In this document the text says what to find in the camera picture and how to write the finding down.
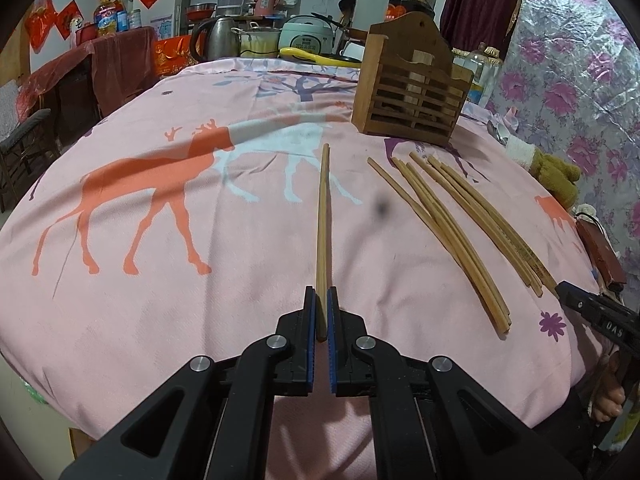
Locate red cloth covered cabinet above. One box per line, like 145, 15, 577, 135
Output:
17, 26, 160, 126

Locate grey cushioned chair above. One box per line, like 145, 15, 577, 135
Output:
0, 80, 62, 213

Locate frying pan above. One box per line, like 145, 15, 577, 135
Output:
311, 11, 372, 42

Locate white cloth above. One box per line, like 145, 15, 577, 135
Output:
504, 135, 537, 167

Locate pink deer print tablecloth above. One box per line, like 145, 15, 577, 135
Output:
0, 55, 626, 443

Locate brown leather wallet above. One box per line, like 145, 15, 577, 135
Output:
574, 216, 627, 288

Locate metal spoon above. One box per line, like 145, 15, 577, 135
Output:
486, 119, 510, 145

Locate person's right hand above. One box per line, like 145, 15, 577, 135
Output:
589, 355, 627, 422

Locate yellow plastic ladle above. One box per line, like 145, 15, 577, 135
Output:
279, 47, 362, 67

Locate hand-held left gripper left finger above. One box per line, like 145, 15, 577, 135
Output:
59, 285, 317, 480

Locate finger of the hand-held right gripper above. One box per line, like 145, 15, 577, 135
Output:
554, 280, 609, 319

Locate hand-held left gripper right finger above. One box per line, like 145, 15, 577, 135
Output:
326, 285, 585, 480

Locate floral plastic wall sheet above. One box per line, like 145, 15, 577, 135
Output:
482, 0, 640, 281

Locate stainless electric kettle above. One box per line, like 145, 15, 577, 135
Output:
191, 16, 242, 62

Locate pale rice cooker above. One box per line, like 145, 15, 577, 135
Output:
278, 15, 336, 57

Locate clear bottle with gold cap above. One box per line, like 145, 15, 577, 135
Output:
452, 42, 504, 107

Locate maroon curtain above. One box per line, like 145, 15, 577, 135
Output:
439, 0, 532, 55

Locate group of wooden chopsticks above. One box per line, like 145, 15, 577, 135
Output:
366, 152, 558, 336

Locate single bamboo chopstick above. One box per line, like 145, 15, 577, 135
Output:
314, 143, 332, 342

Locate dark soy sauce bottle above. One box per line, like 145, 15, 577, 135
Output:
386, 0, 437, 28

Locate red gift box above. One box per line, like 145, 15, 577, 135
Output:
151, 36, 202, 78

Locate cooking oil bottle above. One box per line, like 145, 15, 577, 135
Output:
94, 0, 127, 37

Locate steel pot with lid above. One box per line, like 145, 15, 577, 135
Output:
234, 25, 282, 59

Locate slatted wooden chopstick holder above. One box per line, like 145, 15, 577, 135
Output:
351, 11, 474, 149

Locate blue cans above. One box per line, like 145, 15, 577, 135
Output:
116, 9, 144, 32

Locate white refrigerator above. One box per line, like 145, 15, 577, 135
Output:
127, 0, 190, 42

